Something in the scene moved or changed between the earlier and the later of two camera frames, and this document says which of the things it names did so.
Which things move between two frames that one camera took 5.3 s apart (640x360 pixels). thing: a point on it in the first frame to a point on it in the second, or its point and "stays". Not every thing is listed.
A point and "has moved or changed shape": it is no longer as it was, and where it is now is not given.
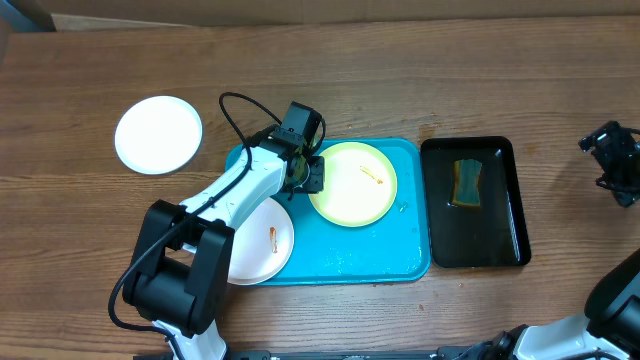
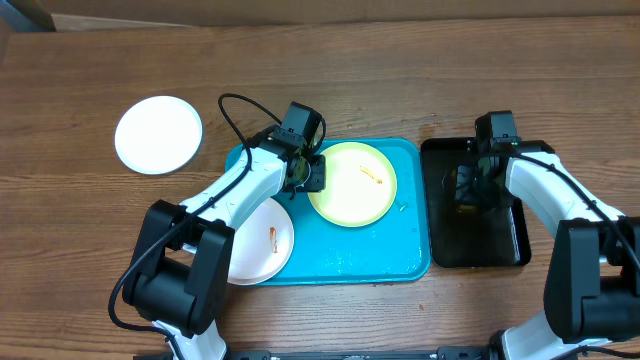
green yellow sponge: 467,185 has moved or changed shape
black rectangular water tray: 493,235 stays
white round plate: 158,135 stays
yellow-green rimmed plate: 360,185 stays
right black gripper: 614,163 to 473,181
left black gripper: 317,183 stays
